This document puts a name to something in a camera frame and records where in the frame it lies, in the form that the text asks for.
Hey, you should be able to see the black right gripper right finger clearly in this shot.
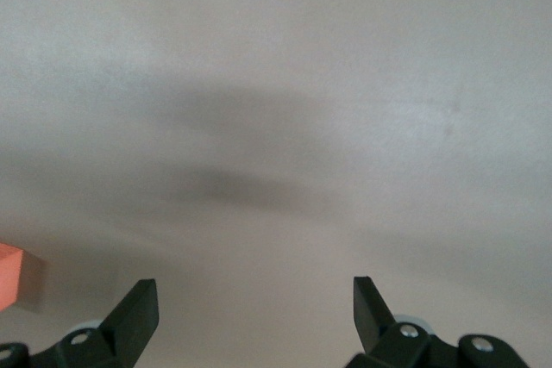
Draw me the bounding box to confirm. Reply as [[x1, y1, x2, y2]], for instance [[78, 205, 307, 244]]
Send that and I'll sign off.
[[347, 275, 530, 368]]

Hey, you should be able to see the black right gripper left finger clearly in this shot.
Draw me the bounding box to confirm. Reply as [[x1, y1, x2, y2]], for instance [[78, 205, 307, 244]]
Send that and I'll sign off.
[[0, 278, 160, 368]]

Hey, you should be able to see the orange foam block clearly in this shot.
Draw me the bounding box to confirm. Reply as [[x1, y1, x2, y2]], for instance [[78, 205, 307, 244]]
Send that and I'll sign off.
[[0, 242, 45, 314]]

